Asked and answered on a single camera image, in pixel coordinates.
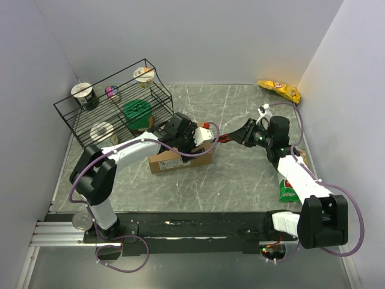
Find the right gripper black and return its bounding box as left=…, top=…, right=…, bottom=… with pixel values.
left=227, top=119, right=274, bottom=149

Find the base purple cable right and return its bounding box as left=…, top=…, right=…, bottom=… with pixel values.
left=265, top=239, right=301, bottom=266

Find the yellow lays chips bag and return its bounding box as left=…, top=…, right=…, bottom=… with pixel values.
left=257, top=79, right=301, bottom=104

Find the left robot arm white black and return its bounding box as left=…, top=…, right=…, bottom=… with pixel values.
left=69, top=112, right=214, bottom=242

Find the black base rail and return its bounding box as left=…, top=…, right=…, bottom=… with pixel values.
left=45, top=211, right=301, bottom=257

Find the yogurt cup peach label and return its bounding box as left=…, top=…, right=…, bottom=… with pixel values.
left=133, top=67, right=155, bottom=89

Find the small purple yogurt cup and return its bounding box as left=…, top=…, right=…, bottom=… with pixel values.
left=105, top=85, right=120, bottom=101

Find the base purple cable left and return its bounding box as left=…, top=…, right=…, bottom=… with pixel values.
left=95, top=234, right=150, bottom=274

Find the orange labelled tin can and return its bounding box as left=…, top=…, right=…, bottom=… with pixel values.
left=72, top=210, right=93, bottom=232

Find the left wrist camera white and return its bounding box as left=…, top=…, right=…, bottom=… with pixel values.
left=193, top=122, right=215, bottom=147

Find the green cassava chips bag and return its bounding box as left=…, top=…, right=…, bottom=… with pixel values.
left=277, top=172, right=300, bottom=203

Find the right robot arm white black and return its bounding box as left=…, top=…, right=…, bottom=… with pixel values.
left=227, top=116, right=348, bottom=249

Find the red black utility knife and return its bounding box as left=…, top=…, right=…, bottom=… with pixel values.
left=218, top=134, right=232, bottom=143

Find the green lidded jar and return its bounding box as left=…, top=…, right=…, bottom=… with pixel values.
left=123, top=99, right=153, bottom=134

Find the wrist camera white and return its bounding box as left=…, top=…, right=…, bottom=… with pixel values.
left=257, top=104, right=272, bottom=122
left=193, top=122, right=215, bottom=147

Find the black wire rack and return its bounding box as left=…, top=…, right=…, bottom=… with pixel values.
left=54, top=58, right=174, bottom=148

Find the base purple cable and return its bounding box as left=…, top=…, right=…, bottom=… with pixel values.
left=265, top=239, right=301, bottom=266
left=95, top=234, right=150, bottom=274

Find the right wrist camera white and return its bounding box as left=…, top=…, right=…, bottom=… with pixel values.
left=257, top=104, right=272, bottom=122

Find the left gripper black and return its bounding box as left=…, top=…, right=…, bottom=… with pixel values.
left=174, top=122, right=205, bottom=161

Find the brown cardboard express box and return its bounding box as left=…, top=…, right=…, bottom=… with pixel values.
left=148, top=120, right=212, bottom=174

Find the dark labelled yogurt cup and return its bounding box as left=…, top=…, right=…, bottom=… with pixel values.
left=70, top=82, right=99, bottom=111

